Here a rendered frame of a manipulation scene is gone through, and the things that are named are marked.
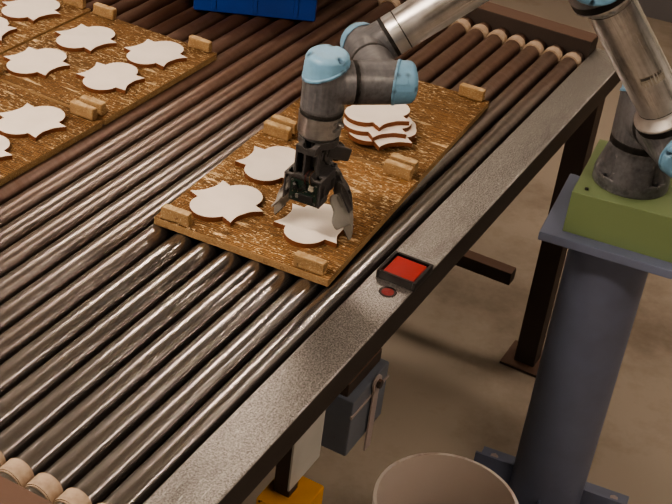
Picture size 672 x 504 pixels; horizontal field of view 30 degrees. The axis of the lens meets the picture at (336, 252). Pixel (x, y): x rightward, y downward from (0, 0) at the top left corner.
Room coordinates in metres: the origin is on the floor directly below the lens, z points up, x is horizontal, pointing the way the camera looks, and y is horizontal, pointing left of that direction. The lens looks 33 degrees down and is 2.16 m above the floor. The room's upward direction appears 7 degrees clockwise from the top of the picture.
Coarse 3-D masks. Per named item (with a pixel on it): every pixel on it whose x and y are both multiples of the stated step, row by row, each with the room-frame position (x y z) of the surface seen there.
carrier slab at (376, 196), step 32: (224, 160) 2.12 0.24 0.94; (352, 160) 2.19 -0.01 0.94; (352, 192) 2.06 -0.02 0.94; (384, 192) 2.08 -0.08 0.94; (160, 224) 1.88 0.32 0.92; (192, 224) 1.88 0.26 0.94; (224, 224) 1.89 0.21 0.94; (256, 224) 1.91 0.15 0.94; (256, 256) 1.81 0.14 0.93; (288, 256) 1.82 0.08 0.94; (320, 256) 1.83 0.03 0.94; (352, 256) 1.85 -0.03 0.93
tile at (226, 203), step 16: (192, 192) 1.97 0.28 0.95; (208, 192) 1.98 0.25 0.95; (224, 192) 1.98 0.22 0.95; (240, 192) 1.99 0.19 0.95; (256, 192) 2.00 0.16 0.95; (192, 208) 1.92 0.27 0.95; (208, 208) 1.92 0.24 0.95; (224, 208) 1.93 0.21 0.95; (240, 208) 1.94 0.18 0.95; (256, 208) 1.94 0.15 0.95
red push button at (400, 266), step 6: (396, 258) 1.87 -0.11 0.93; (402, 258) 1.87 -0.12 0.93; (390, 264) 1.84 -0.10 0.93; (396, 264) 1.85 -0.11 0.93; (402, 264) 1.85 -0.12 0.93; (408, 264) 1.85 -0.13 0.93; (414, 264) 1.85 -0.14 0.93; (420, 264) 1.86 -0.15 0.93; (390, 270) 1.83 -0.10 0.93; (396, 270) 1.83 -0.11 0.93; (402, 270) 1.83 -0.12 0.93; (408, 270) 1.83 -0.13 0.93; (414, 270) 1.83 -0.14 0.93; (420, 270) 1.84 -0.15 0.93; (402, 276) 1.81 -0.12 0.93; (408, 276) 1.81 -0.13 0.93; (414, 276) 1.82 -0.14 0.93
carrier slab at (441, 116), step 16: (416, 96) 2.51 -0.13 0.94; (432, 96) 2.52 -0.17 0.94; (448, 96) 2.53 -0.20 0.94; (288, 112) 2.36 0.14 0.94; (416, 112) 2.43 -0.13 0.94; (432, 112) 2.44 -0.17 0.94; (448, 112) 2.45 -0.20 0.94; (464, 112) 2.46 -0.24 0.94; (480, 112) 2.48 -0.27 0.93; (416, 128) 2.36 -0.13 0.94; (432, 128) 2.37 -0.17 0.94; (448, 128) 2.38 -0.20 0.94; (464, 128) 2.39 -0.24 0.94; (352, 144) 2.25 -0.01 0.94; (416, 144) 2.29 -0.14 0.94; (432, 144) 2.30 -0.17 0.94; (448, 144) 2.31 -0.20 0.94; (368, 160) 2.20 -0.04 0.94; (384, 160) 2.20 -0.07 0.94; (432, 160) 2.23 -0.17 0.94; (416, 176) 2.16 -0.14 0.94
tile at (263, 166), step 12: (252, 156) 2.13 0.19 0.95; (264, 156) 2.14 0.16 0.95; (276, 156) 2.14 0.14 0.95; (288, 156) 2.15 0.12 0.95; (252, 168) 2.09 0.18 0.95; (264, 168) 2.09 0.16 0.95; (276, 168) 2.10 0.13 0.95; (252, 180) 2.05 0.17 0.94; (264, 180) 2.05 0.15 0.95; (276, 180) 2.06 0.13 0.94
